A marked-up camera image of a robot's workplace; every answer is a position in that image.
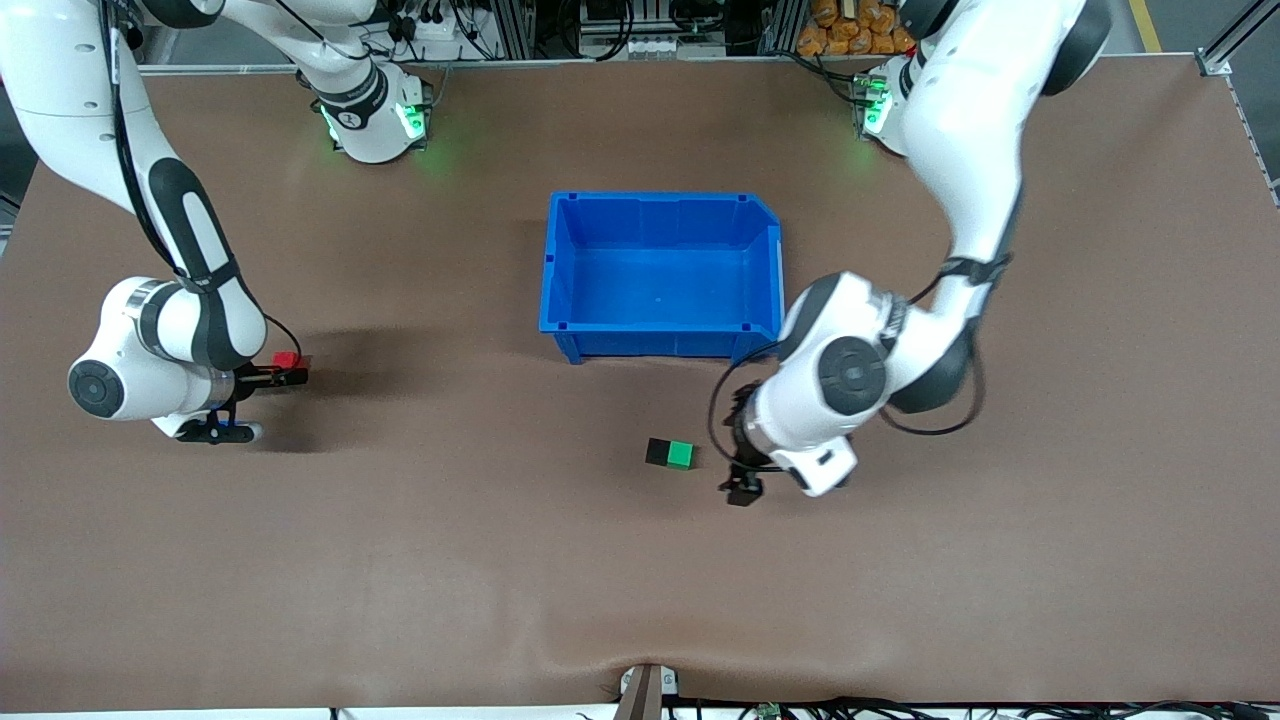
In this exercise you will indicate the pile of orange objects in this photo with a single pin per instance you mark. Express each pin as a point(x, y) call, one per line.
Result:
point(850, 30)

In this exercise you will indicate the white power strip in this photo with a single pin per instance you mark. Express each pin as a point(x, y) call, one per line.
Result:
point(440, 28)

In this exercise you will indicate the small green cube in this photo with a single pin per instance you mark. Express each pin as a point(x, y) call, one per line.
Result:
point(682, 456)

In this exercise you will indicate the metal table clamp bracket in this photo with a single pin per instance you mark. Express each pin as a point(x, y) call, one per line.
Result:
point(648, 690)

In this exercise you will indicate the aluminium table edge rail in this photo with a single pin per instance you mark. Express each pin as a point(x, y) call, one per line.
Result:
point(600, 60)

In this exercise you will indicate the small red cube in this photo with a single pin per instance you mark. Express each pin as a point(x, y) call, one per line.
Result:
point(287, 359)

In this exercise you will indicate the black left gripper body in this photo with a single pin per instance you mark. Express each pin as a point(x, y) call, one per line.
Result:
point(742, 440)

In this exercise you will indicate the aluminium frame post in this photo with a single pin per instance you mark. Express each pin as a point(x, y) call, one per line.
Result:
point(1235, 30)

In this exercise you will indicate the large table cover mat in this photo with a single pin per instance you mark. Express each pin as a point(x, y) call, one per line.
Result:
point(400, 550)

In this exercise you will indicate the blue plastic storage bin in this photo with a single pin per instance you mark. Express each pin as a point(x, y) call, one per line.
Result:
point(660, 275)

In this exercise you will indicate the small black cube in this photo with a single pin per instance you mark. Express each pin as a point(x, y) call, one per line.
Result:
point(658, 452)

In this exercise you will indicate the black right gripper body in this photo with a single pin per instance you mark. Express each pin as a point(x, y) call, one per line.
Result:
point(254, 378)

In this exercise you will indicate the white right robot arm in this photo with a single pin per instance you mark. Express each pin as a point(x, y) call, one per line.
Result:
point(150, 360)

